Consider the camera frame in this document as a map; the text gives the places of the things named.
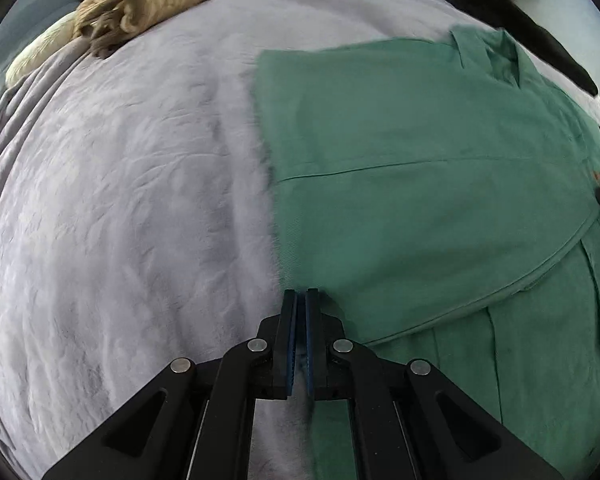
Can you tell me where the black folded garment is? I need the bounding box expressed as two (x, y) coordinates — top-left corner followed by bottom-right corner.
(446, 0), (598, 96)

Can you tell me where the green work jacket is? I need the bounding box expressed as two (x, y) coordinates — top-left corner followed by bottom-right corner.
(253, 26), (600, 479)

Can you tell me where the cream pillow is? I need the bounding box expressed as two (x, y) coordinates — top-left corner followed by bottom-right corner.
(5, 11), (76, 89)

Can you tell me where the grey bed blanket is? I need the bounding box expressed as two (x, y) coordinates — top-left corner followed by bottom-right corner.
(0, 0), (600, 480)

